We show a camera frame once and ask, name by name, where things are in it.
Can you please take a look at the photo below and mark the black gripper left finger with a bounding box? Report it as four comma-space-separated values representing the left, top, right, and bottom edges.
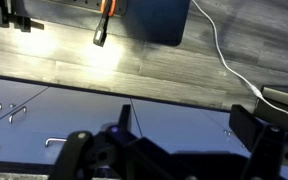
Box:
47, 104, 192, 180

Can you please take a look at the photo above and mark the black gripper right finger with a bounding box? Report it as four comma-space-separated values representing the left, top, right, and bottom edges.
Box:
229, 103, 288, 180

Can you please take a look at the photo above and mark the blue cabinet front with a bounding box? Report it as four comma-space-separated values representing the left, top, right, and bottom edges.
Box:
0, 86, 142, 166
130, 98, 252, 158
0, 76, 49, 130

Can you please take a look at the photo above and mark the beige black box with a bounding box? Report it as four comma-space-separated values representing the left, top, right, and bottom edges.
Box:
253, 85, 288, 137

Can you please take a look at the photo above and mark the orange black clamp tool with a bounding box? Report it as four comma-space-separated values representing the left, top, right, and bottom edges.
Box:
92, 0, 118, 48

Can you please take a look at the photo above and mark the dark blue panel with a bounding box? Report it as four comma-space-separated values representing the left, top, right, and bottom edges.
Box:
125, 0, 192, 47

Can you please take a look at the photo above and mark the white cable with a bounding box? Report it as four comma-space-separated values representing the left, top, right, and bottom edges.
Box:
191, 0, 288, 131

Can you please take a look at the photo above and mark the black clamp bracket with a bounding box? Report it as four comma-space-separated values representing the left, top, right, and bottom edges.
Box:
0, 0, 46, 33

